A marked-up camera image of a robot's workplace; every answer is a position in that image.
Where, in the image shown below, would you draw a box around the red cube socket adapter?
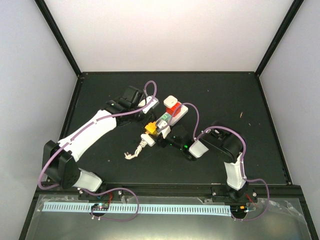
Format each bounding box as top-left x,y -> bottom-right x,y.
166,102 -> 181,117

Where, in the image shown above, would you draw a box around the white charger block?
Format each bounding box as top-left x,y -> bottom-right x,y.
163,95 -> 178,109

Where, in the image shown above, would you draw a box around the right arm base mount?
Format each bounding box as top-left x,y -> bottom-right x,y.
211,184 -> 258,204

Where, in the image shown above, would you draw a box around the white power strip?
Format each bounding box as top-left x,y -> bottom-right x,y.
139,102 -> 189,148

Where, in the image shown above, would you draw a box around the white slotted cable duct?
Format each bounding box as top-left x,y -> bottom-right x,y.
42,202 -> 232,217

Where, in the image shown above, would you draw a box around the green plug adapter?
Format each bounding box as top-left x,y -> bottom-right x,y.
160,112 -> 172,123

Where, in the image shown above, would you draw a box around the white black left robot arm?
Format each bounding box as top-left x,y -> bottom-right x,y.
38,86 -> 159,200

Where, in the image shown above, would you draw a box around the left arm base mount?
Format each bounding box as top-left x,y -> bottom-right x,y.
78,184 -> 125,201

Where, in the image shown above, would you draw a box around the yellow cube socket adapter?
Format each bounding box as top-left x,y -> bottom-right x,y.
144,121 -> 160,136

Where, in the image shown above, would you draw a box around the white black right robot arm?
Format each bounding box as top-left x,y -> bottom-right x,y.
153,121 -> 247,203

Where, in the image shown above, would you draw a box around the black front frame rail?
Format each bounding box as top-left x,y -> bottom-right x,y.
34,182 -> 305,202

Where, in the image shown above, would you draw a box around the white power strip cord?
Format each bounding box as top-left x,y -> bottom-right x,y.
122,139 -> 148,161

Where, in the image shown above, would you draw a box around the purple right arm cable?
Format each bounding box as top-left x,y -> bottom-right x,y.
164,102 -> 271,223

